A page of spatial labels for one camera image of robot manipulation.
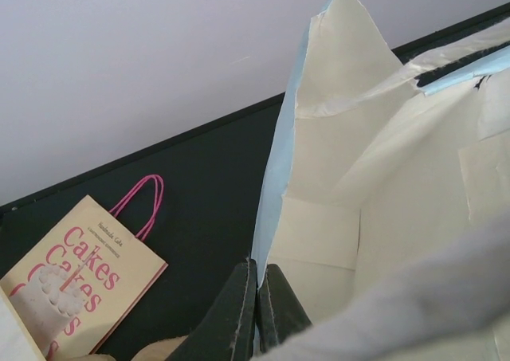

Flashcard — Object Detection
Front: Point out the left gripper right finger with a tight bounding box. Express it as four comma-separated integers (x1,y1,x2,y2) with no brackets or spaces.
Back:
257,264,312,353

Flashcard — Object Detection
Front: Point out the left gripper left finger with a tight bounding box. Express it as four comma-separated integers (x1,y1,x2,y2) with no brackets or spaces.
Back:
167,260,257,361

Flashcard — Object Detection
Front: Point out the light blue paper bag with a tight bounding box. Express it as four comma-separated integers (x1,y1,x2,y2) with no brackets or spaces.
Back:
250,0,510,361

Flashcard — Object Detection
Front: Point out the white pink-edged napkin pack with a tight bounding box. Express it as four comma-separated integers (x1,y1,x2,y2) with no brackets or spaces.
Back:
1,297,33,361

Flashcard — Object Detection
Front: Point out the brown Cakes paper bag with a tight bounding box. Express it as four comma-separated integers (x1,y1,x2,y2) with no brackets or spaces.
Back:
1,175,167,360

